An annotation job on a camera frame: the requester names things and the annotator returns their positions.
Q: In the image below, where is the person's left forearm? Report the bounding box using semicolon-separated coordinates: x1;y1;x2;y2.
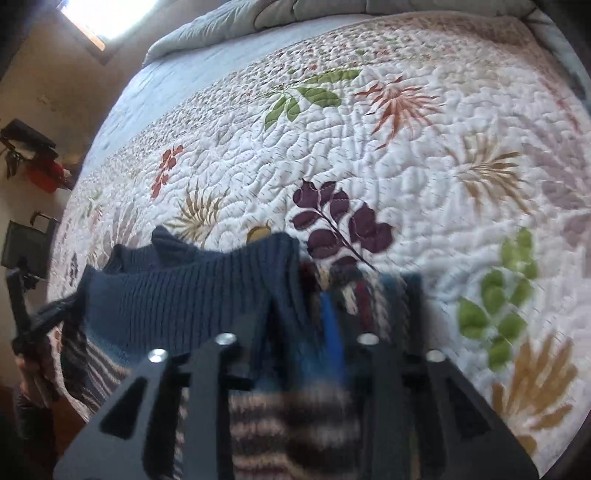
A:
13;391;61;467

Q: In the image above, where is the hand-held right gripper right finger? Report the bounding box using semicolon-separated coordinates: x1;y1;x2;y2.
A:
321;272;540;480

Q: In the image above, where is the striped knitted sweater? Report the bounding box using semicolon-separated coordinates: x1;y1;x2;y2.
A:
56;225;426;480

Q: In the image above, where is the black hanging bag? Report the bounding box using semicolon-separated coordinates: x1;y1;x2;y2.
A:
1;211;62;281

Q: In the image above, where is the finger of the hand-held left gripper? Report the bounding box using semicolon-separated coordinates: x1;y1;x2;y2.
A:
25;292;88;344

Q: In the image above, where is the bright window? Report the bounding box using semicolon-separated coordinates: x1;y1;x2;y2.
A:
59;0;157;52

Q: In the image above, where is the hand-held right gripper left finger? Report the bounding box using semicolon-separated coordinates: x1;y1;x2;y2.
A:
53;302;296;480

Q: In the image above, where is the red hanging cloth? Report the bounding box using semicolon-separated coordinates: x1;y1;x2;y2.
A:
24;157;75;193

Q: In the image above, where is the person's left hand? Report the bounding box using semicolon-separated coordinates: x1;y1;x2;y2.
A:
15;329;63;409

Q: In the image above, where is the floral quilted bedspread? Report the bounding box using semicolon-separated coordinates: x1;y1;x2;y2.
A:
46;9;591;476

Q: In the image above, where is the grey pillow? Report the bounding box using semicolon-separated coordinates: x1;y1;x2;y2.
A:
143;0;541;68

